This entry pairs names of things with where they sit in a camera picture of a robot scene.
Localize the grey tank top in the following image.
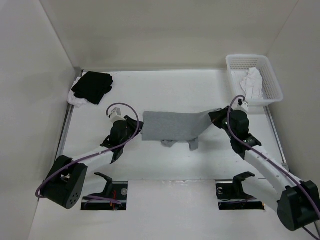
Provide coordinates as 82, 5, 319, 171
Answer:
141, 108, 221, 151

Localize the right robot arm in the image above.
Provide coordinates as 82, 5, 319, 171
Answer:
208, 106, 320, 232

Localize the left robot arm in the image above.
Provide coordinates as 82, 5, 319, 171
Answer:
36, 115, 144, 210

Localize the crumpled white tank top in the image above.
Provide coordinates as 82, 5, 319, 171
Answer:
240, 67, 263, 100

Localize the folded white tank top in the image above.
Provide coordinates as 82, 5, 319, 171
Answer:
67, 77, 88, 108

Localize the folded black tank top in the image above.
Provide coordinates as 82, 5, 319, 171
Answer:
71, 71, 114, 105

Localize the white plastic basket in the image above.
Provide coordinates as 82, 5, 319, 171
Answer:
225, 54, 284, 107

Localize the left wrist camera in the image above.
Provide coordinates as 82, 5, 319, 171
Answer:
107, 107, 125, 123

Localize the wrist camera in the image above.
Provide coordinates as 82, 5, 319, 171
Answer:
107, 107, 125, 123
237, 98, 249, 113

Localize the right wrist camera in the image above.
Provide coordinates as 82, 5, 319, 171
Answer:
237, 98, 249, 113

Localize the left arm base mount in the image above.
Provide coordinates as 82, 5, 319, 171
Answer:
80, 172, 129, 211

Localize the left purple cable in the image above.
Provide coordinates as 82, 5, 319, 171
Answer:
34, 102, 140, 208

